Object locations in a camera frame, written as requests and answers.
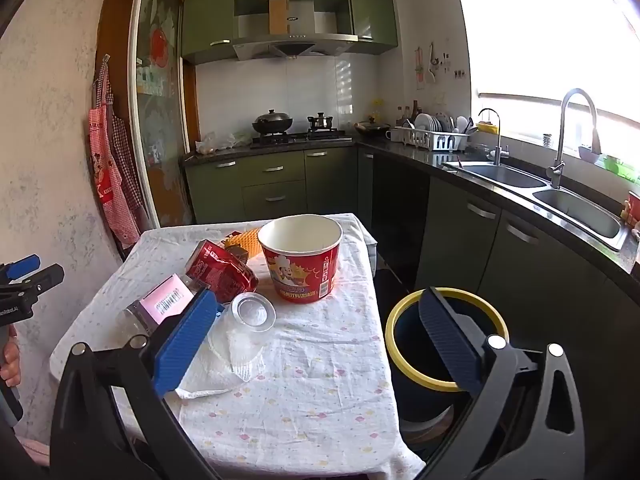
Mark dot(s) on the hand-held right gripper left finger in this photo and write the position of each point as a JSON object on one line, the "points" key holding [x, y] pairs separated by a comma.
{"points": [[185, 340]]}

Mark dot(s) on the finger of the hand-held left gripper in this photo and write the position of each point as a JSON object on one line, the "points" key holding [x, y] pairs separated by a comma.
{"points": [[47, 276], [22, 266]]}

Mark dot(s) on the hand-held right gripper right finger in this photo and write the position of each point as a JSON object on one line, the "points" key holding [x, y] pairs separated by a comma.
{"points": [[450, 340]]}

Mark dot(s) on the white tissue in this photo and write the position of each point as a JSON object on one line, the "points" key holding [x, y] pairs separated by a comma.
{"points": [[215, 372]]}

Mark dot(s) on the pink packaged box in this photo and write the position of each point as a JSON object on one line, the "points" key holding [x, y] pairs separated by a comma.
{"points": [[165, 300]]}

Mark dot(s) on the dark bin with yellow rim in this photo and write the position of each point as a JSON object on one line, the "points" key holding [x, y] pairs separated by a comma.
{"points": [[410, 400]]}

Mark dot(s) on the clear plastic bottle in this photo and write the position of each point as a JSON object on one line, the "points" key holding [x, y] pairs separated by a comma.
{"points": [[252, 312]]}

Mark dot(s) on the crushed red can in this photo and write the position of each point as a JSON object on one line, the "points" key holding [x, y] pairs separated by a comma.
{"points": [[220, 270]]}

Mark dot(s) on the orange ribbed wafer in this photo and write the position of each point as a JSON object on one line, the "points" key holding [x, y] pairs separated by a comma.
{"points": [[247, 242]]}

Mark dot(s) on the red paper bucket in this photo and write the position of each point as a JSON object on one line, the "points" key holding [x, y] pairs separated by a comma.
{"points": [[300, 280]]}

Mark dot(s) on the person's left hand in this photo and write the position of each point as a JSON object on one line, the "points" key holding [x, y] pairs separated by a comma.
{"points": [[10, 362]]}

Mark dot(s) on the green base cabinet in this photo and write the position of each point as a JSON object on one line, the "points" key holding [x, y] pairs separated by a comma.
{"points": [[450, 250], [220, 190]]}

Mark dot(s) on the round grey stool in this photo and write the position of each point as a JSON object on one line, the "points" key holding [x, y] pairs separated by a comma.
{"points": [[425, 427]]}

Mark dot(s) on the red apron with cartoon print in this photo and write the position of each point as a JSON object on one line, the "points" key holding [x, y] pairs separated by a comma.
{"points": [[107, 180]]}

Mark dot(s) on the white dotted tablecloth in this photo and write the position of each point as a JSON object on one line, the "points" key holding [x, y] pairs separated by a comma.
{"points": [[310, 385]]}

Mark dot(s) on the person's pink clothing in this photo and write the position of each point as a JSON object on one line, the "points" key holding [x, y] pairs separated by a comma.
{"points": [[35, 452]]}

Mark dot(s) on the stainless steel double sink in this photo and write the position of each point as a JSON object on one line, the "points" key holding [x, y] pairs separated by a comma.
{"points": [[575, 210]]}

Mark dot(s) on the black kitchen countertop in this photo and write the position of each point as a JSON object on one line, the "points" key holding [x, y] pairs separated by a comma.
{"points": [[400, 152]]}

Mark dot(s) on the small steel faucet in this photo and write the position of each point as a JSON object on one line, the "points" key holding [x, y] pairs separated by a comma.
{"points": [[496, 150]]}

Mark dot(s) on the tall steel faucet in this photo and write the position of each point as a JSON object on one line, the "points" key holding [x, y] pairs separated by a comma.
{"points": [[556, 170]]}

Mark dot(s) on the frosted glass sliding door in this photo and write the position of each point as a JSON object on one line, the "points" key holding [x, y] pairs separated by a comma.
{"points": [[160, 110]]}

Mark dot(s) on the clear plastic bags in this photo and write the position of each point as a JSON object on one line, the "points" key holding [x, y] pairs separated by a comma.
{"points": [[220, 142]]}

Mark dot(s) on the white dish rack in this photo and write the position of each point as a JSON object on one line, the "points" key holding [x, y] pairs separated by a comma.
{"points": [[430, 140]]}

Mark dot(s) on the white mug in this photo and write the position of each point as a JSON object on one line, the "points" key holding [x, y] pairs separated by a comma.
{"points": [[393, 135]]}

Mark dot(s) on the yellow sponge holder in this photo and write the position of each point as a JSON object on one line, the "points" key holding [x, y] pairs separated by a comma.
{"points": [[487, 127]]}

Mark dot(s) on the white ladle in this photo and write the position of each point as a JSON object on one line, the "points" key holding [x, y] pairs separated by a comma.
{"points": [[462, 122]]}

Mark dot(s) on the row of white plates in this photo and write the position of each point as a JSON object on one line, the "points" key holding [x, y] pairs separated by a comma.
{"points": [[427, 122]]}

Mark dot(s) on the small grey cup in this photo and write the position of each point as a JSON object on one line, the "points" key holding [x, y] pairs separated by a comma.
{"points": [[547, 141]]}

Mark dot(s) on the red box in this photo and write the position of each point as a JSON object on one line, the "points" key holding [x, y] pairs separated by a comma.
{"points": [[632, 210]]}

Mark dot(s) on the dark frying pan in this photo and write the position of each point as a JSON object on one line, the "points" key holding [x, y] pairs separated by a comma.
{"points": [[372, 127]]}

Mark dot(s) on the dark glass bottle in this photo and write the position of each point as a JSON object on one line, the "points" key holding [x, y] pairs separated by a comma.
{"points": [[415, 112]]}

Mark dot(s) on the purple bowl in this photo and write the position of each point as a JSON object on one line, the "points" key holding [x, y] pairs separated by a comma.
{"points": [[589, 155]]}

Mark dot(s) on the black gas stove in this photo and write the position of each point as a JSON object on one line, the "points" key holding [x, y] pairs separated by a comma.
{"points": [[300, 139]]}

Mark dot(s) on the black wok with lid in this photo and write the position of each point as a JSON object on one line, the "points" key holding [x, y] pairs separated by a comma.
{"points": [[272, 122]]}

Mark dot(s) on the green plastic item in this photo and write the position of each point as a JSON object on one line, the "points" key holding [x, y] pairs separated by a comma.
{"points": [[620, 170]]}

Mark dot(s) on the yellow flowers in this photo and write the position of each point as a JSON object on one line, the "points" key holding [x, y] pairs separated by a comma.
{"points": [[378, 105]]}

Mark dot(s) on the steel pot with lid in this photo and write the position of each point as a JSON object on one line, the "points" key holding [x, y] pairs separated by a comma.
{"points": [[320, 122]]}

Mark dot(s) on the hanging kitchen utensils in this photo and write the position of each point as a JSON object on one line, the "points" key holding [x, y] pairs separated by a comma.
{"points": [[433, 65]]}

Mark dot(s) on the steel range hood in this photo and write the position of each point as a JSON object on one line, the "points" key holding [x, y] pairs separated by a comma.
{"points": [[295, 45]]}

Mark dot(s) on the bright window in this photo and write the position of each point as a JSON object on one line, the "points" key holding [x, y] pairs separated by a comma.
{"points": [[540, 25]]}

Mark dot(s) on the white wall outlet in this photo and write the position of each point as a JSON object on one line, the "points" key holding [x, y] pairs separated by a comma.
{"points": [[441, 98]]}

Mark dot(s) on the hanging wall ornament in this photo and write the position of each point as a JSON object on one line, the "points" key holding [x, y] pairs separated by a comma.
{"points": [[419, 67]]}

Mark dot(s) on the green wall cabinet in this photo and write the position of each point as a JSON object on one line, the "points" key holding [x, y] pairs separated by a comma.
{"points": [[372, 10], [207, 20]]}

